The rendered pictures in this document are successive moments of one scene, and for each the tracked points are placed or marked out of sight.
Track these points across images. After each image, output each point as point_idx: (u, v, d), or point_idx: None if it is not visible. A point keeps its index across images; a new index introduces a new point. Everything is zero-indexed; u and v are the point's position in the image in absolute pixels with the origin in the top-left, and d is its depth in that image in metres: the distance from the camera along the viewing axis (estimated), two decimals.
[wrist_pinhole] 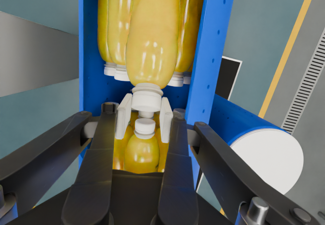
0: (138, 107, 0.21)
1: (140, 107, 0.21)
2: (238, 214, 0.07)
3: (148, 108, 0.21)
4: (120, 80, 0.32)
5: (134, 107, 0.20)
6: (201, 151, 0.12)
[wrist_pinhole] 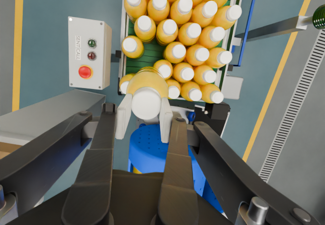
0: (138, 104, 0.21)
1: (140, 103, 0.21)
2: (238, 214, 0.07)
3: (149, 103, 0.21)
4: None
5: (134, 101, 0.20)
6: (201, 151, 0.12)
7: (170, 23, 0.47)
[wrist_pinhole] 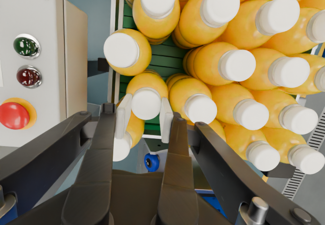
0: (138, 104, 0.21)
1: (140, 103, 0.21)
2: (238, 214, 0.07)
3: (149, 103, 0.21)
4: None
5: (134, 101, 0.20)
6: (201, 151, 0.12)
7: None
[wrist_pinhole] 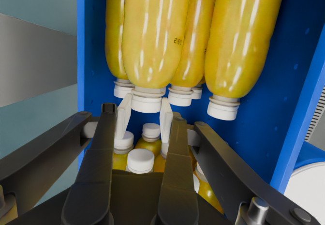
0: None
1: None
2: (238, 214, 0.07)
3: None
4: (141, 112, 0.19)
5: None
6: (201, 151, 0.12)
7: None
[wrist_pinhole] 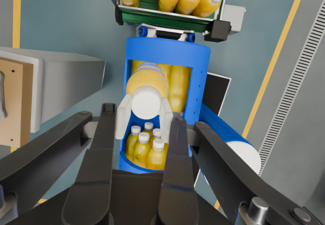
0: None
1: None
2: (238, 214, 0.07)
3: None
4: (143, 91, 0.20)
5: None
6: (201, 151, 0.12)
7: None
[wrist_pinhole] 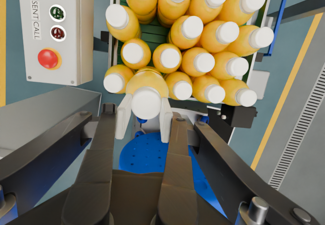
0: (126, 52, 0.32)
1: (128, 51, 0.32)
2: (238, 214, 0.07)
3: (134, 52, 0.32)
4: (143, 91, 0.20)
5: (125, 50, 0.32)
6: (201, 151, 0.12)
7: None
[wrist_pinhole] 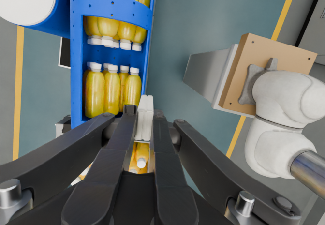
0: None
1: None
2: (227, 209, 0.07)
3: None
4: None
5: None
6: (183, 148, 0.12)
7: None
